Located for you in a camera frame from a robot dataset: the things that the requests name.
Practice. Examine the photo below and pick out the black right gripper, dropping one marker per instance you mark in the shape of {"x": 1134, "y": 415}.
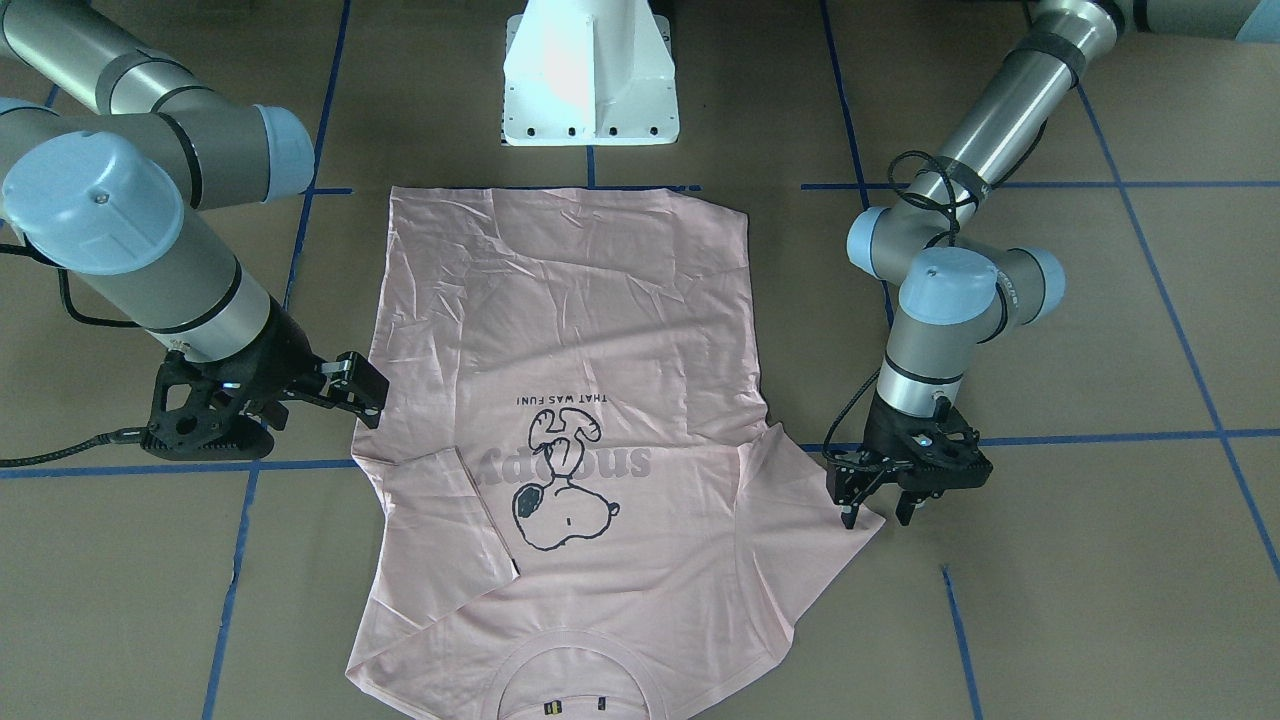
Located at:
{"x": 283, "y": 349}

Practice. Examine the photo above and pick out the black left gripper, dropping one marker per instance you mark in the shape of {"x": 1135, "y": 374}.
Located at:
{"x": 882, "y": 424}

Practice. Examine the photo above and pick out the pink Snoopy t-shirt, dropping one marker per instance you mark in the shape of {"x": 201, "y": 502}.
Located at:
{"x": 587, "y": 512}

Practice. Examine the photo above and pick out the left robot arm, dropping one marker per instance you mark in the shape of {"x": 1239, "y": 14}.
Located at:
{"x": 956, "y": 293}

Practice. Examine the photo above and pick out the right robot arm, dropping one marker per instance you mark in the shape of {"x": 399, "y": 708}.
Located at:
{"x": 116, "y": 198}

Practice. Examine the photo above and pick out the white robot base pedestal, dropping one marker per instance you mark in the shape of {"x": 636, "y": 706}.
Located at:
{"x": 590, "y": 73}

